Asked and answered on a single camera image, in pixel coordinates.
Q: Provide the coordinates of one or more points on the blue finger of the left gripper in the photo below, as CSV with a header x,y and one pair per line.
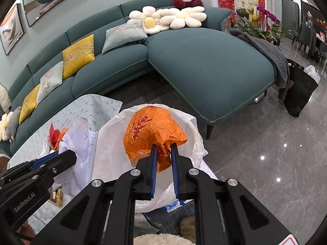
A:
x,y
43,160

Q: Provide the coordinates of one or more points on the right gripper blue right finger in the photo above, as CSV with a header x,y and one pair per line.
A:
x,y
175,167

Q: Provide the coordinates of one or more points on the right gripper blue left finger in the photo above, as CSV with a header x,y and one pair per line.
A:
x,y
153,170

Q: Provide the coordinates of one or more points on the orange plastic bag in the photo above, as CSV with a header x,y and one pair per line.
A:
x,y
152,126
60,138

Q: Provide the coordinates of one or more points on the white tissue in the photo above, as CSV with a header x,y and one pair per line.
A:
x,y
82,141

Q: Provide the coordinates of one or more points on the red paper box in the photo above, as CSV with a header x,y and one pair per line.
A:
x,y
53,135

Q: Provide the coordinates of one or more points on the black gold cigarette box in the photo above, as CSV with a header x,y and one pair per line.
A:
x,y
56,197

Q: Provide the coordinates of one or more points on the white lined trash bin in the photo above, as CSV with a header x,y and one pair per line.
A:
x,y
111,160

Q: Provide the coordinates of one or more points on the floral light blue tablecloth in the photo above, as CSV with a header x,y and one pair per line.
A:
x,y
95,108

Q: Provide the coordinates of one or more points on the grey plush toy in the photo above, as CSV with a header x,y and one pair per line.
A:
x,y
13,123

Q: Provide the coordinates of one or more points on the yellow cushion left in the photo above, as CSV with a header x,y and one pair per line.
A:
x,y
29,104

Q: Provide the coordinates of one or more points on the yellow cushion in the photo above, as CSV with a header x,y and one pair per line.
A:
x,y
29,104
77,56

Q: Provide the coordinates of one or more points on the white flower pillow left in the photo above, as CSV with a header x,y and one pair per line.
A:
x,y
3,125

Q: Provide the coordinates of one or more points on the light green cushion left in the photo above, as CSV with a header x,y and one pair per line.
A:
x,y
49,81

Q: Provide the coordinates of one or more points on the light green cushion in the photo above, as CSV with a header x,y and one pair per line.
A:
x,y
130,32
49,81

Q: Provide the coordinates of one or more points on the fluffy cream rug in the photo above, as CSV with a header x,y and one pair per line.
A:
x,y
161,239

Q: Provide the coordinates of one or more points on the yellow cushion centre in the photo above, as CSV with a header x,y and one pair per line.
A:
x,y
77,56

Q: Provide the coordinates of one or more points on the teal sectional sofa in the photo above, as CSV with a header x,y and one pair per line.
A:
x,y
215,72

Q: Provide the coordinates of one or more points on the light green cushion right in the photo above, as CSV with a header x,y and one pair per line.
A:
x,y
130,32

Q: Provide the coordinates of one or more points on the white flower pillow pair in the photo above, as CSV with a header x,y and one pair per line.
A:
x,y
158,20

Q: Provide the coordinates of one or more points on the grey blanket on sofa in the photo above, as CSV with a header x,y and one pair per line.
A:
x,y
274,55

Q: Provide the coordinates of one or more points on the black bag on floor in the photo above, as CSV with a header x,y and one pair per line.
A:
x,y
298,94

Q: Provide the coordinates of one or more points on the potted flower plants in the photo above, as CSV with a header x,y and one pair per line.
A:
x,y
259,23

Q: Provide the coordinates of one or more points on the framed wall picture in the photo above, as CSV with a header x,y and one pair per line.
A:
x,y
11,29

